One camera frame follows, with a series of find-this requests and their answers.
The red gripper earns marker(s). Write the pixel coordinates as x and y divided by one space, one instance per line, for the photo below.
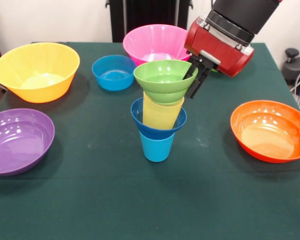
215 47

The small green plastic bowl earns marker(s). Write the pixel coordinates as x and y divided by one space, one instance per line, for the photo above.
162 87

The translucent yellow plastic cup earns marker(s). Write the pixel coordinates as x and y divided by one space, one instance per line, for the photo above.
160 115

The small dark blue bowl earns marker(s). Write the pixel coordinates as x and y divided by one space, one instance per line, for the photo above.
157 132

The light blue plastic cup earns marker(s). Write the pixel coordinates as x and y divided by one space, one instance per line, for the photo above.
156 150

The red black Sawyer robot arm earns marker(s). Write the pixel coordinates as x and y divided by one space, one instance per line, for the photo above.
242 15

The large pink plastic bowl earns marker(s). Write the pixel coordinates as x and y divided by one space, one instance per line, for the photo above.
155 42

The translucent light blue bowl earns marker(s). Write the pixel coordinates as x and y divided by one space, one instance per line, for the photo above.
113 75

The shallow orange plastic bowl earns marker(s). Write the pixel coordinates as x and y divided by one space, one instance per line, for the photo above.
270 132

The black knob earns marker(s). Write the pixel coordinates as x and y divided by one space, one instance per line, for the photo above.
292 53

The black round base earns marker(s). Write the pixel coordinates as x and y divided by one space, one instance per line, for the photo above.
298 67

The dark green tablecloth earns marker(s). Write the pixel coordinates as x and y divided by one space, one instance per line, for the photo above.
150 200

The large yellow plastic bowl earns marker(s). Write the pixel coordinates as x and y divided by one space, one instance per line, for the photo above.
37 62

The shallow purple plastic bowl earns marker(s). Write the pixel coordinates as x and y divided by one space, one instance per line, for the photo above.
17 142

